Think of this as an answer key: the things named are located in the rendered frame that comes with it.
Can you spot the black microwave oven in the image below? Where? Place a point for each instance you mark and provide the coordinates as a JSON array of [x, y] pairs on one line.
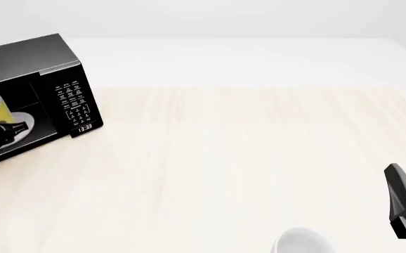
[[59, 68]]

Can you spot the white round turntable plate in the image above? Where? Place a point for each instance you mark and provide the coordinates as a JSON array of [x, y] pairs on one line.
[[25, 118]]

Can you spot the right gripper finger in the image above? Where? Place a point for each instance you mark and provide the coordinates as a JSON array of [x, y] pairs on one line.
[[405, 189]]

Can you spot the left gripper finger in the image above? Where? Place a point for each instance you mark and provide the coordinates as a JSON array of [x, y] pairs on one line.
[[15, 129]]

